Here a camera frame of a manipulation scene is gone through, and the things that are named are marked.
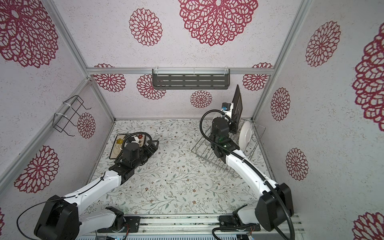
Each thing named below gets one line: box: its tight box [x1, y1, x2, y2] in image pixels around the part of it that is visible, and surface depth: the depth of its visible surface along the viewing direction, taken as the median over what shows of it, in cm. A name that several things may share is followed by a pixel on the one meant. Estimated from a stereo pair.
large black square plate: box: [109, 133, 146, 160], surface depth 102 cm
